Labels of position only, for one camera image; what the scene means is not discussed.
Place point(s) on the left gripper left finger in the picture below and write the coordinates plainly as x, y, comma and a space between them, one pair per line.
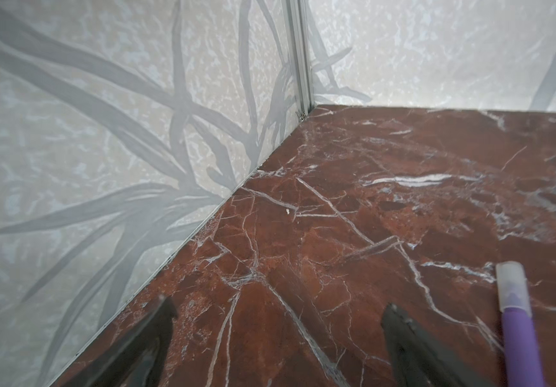
138, 358

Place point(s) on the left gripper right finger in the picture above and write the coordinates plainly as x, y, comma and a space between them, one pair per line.
418, 358

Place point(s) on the purple highlighter pen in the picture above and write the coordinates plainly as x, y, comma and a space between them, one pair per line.
520, 344

